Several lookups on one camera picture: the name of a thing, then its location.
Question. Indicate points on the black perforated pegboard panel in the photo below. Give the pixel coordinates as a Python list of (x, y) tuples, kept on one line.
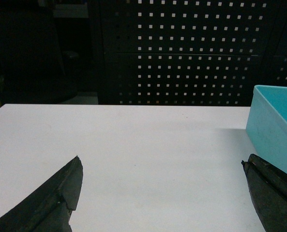
[(183, 52)]

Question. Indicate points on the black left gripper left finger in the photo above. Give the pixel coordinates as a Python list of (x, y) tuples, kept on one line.
[(50, 206)]

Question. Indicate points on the turquoise plastic bin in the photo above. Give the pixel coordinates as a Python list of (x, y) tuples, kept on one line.
[(267, 124)]

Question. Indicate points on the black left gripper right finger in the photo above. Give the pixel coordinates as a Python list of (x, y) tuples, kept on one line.
[(268, 191)]

